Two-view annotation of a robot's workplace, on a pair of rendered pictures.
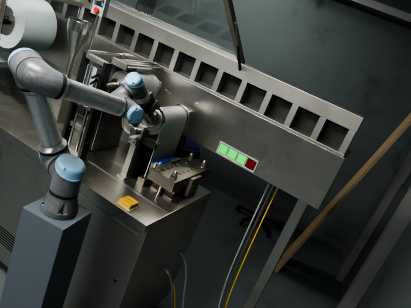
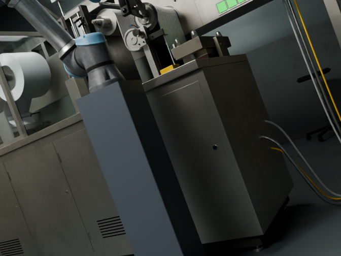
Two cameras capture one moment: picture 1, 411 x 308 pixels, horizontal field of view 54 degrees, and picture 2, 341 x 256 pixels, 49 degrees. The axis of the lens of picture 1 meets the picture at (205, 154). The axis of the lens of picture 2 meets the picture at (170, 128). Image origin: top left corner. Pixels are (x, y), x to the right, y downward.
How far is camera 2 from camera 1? 116 cm
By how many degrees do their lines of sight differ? 20
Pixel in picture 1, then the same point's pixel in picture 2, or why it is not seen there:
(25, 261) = (112, 150)
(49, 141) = (62, 38)
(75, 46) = not seen: hidden behind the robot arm
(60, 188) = (93, 56)
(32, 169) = (86, 136)
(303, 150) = not seen: outside the picture
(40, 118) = (40, 18)
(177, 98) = not seen: hidden behind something
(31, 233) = (97, 116)
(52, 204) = (96, 75)
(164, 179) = (188, 43)
